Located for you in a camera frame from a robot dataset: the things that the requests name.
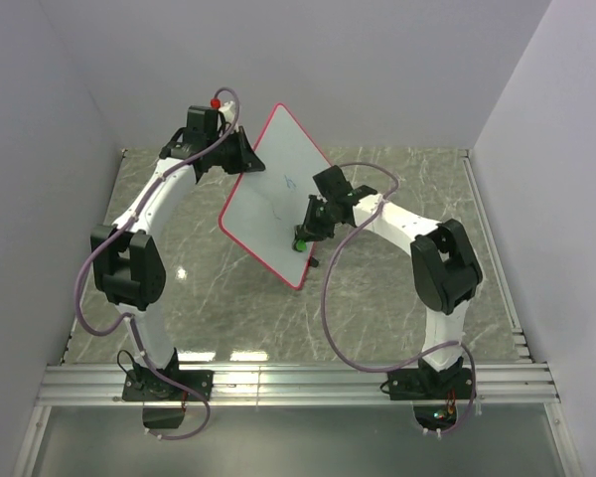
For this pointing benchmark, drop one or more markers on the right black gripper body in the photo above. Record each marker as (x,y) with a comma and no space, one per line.
(318,217)

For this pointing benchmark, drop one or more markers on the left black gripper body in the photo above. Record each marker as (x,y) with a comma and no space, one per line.
(229,153)

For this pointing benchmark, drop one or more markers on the green whiteboard eraser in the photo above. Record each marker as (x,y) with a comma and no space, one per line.
(300,245)

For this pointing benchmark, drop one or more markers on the red framed whiteboard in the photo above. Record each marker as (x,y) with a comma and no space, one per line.
(263,208)

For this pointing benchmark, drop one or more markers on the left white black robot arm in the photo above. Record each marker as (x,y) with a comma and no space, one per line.
(128,268)

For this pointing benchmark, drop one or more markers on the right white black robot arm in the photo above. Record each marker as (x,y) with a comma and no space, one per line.
(446,272)

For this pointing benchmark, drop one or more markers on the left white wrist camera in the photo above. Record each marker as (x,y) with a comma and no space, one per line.
(227,111)

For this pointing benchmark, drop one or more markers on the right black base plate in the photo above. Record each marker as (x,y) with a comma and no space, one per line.
(427,384)

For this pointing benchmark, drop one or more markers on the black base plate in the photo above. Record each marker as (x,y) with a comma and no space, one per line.
(145,386)
(427,384)

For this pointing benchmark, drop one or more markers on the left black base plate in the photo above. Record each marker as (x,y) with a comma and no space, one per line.
(145,386)

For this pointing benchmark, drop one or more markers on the right side aluminium rail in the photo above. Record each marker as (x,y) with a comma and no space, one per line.
(521,345)

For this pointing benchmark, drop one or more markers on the aluminium mounting rail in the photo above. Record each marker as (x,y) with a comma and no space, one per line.
(260,384)

